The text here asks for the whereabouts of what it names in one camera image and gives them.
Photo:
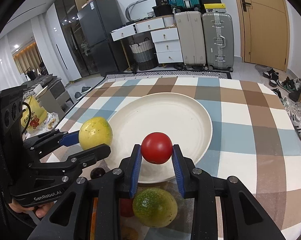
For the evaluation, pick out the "cream round plate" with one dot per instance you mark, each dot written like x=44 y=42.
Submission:
x=156 y=122

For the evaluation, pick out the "wooden door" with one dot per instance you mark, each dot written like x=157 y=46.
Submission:
x=264 y=26

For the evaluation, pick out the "yellow plastic bag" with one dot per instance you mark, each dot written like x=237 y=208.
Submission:
x=33 y=115

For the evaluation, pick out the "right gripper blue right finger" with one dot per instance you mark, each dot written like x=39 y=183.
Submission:
x=243 y=216

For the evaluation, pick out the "left hand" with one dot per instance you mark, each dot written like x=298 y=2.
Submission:
x=40 y=211

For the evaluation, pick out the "black refrigerator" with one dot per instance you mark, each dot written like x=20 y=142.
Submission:
x=98 y=19

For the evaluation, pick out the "red tomato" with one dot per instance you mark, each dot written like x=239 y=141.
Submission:
x=156 y=148
x=126 y=208

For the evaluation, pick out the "silver suitcase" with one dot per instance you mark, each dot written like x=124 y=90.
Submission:
x=219 y=40

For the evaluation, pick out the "dark purple plum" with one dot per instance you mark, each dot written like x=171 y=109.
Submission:
x=97 y=172

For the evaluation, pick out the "yellow shoe box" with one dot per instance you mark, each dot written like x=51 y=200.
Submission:
x=215 y=7

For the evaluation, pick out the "white drawer desk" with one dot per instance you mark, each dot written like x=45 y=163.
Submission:
x=164 y=35

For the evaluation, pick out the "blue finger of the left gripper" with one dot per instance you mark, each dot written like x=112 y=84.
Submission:
x=48 y=142
x=74 y=164

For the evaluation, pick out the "woven laundry basket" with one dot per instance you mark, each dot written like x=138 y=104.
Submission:
x=144 y=54

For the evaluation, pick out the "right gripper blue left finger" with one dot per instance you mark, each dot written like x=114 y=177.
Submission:
x=70 y=217

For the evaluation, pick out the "green passion fruit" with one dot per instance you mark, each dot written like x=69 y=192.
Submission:
x=155 y=208

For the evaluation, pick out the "beige suitcase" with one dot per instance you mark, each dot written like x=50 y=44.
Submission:
x=190 y=30

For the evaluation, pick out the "small brown pear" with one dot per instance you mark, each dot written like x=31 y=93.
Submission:
x=128 y=233

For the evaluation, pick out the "yellow round fruit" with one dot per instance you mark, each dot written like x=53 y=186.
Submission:
x=94 y=132

